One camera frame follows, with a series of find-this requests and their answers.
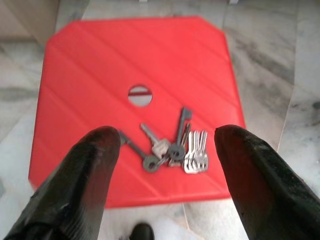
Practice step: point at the black robot right foot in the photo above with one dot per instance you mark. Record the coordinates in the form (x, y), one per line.
(141, 232)

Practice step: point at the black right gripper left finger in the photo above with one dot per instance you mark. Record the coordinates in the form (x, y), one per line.
(67, 190)

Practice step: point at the bunch of metal keys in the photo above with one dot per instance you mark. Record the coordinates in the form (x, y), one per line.
(175, 152)

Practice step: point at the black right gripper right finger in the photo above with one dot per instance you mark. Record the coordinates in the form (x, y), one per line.
(262, 190)

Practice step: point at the red plastic stool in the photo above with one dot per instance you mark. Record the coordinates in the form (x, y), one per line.
(150, 62)

